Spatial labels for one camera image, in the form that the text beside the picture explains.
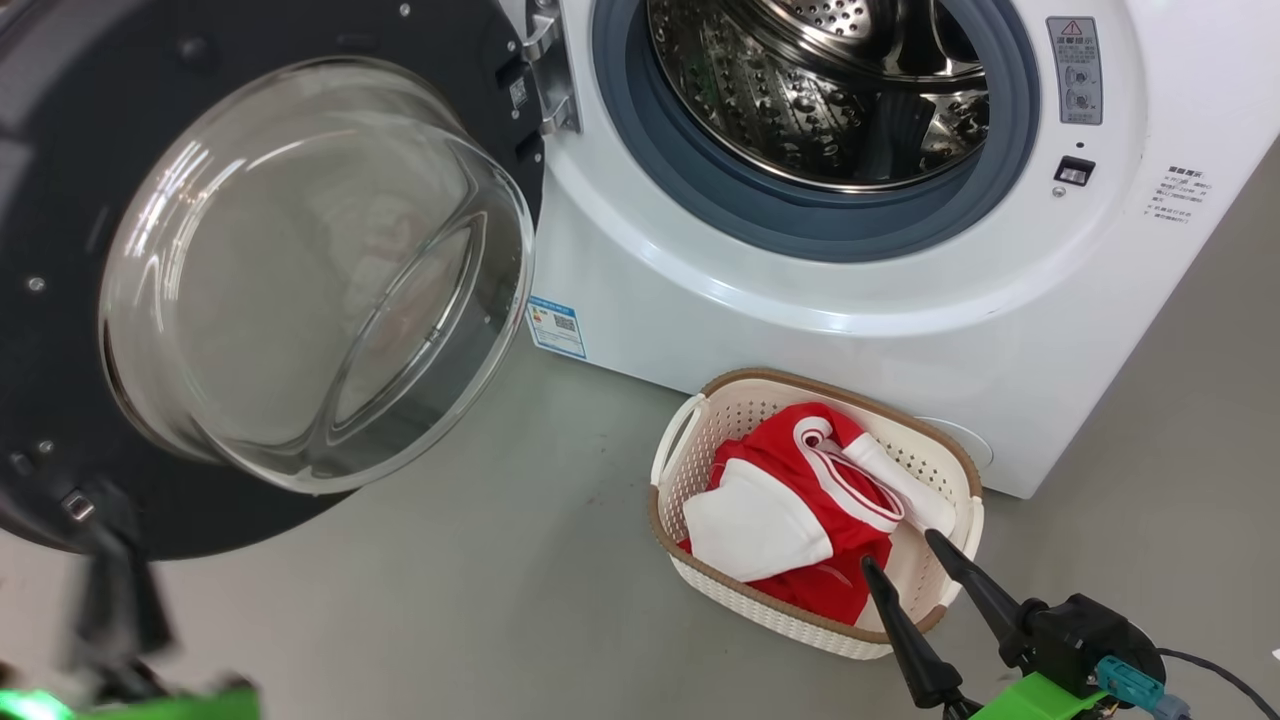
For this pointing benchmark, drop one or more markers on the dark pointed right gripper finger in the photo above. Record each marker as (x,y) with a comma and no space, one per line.
(980,590)
(915,650)

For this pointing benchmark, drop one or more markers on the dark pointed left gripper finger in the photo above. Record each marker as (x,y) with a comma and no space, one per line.
(120,600)

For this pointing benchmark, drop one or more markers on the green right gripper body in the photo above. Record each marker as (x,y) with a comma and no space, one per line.
(1040,700)

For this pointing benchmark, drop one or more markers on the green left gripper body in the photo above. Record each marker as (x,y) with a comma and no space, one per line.
(180,705)

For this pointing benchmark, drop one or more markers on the red and white garment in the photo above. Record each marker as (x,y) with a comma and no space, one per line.
(760,520)

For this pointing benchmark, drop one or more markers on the dark round washing machine door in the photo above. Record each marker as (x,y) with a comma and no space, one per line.
(60,150)

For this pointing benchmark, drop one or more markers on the cream laundry basket brown rim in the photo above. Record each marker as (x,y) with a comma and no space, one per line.
(700,440)

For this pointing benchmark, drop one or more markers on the white washing machine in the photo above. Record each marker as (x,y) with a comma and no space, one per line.
(800,330)

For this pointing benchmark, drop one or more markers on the black door latch socket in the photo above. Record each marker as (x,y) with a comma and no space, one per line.
(1074,170)

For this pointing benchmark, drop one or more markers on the grey rubber door seal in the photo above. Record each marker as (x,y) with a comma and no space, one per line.
(700,190)

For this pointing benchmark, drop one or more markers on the steel washing drum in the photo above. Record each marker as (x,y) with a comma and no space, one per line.
(760,100)

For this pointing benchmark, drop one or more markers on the silver door hinge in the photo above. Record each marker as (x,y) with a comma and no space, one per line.
(552,80)

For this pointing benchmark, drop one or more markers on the round filter cover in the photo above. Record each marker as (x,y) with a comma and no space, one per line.
(965,440)

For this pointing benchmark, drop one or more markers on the printed text sticker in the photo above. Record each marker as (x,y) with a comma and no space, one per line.
(1182,195)

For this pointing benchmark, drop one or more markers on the blue energy label sticker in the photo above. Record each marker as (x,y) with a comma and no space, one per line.
(556,327)

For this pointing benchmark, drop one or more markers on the grey warning label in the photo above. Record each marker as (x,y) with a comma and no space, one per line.
(1075,70)

